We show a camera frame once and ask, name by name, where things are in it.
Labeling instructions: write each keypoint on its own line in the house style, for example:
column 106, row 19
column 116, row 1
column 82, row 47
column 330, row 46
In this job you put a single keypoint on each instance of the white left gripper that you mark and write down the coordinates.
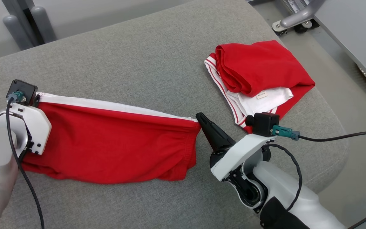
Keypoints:
column 37, row 124

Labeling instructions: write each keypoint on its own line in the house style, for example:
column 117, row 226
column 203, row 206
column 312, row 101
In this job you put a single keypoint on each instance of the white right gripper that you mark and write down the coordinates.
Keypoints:
column 240, row 152

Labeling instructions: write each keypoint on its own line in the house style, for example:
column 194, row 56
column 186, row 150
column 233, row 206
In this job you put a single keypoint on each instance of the red shorts white waistband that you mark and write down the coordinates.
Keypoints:
column 106, row 146

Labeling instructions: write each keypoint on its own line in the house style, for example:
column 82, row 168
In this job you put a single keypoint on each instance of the red basketball jersey white trim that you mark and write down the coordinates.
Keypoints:
column 259, row 60

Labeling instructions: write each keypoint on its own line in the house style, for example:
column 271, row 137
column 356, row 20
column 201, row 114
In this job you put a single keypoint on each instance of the grey partition foot with caster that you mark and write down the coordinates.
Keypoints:
column 297, row 17

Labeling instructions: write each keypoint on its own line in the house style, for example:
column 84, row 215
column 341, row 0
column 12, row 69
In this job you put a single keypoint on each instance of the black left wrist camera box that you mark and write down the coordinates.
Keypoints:
column 22, row 89

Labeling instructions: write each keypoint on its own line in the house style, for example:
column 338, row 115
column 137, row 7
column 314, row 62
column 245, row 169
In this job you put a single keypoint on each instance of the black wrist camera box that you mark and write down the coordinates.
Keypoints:
column 22, row 89
column 264, row 124

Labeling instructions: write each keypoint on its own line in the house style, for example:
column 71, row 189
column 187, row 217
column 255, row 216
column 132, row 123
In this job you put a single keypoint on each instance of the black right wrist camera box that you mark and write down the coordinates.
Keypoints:
column 264, row 124

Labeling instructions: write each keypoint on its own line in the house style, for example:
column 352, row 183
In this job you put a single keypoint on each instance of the aluminium partition post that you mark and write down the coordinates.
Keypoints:
column 38, row 25

